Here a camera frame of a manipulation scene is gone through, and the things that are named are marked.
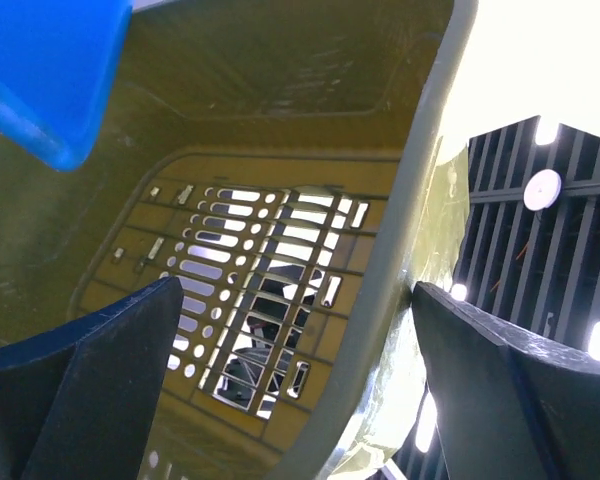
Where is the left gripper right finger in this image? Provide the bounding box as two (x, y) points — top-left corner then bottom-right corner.
(412, 282), (600, 479)

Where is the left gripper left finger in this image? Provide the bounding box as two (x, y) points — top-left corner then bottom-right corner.
(0, 277), (183, 479)

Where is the olive perforated plastic tub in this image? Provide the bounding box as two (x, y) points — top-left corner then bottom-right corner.
(0, 1), (477, 479)

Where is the blue plastic tub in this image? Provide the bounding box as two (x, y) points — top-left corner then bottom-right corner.
(0, 0), (133, 171)

